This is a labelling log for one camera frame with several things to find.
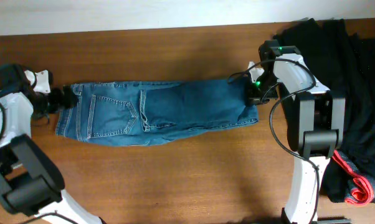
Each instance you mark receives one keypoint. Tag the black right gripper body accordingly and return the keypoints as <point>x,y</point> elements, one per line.
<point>253,94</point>

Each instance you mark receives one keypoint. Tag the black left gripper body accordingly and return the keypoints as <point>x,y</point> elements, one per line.
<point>68,96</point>

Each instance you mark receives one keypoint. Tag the blue denim jeans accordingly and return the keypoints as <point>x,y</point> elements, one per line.
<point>154,113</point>

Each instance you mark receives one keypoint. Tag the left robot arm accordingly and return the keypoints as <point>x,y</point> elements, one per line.
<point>30,183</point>

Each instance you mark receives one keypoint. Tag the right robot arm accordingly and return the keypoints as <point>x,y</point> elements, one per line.
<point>315,121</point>

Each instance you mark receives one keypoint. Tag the black folded garment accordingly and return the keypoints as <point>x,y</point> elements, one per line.
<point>344,63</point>

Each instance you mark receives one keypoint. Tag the red and grey cloth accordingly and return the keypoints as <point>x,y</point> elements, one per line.
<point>360,189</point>

